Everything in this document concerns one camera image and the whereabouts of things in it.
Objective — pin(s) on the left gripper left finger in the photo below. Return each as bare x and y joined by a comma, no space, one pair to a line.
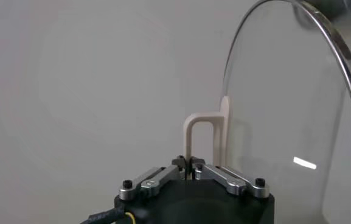
151,182

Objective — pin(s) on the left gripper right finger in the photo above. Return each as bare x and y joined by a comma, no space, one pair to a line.
230,182

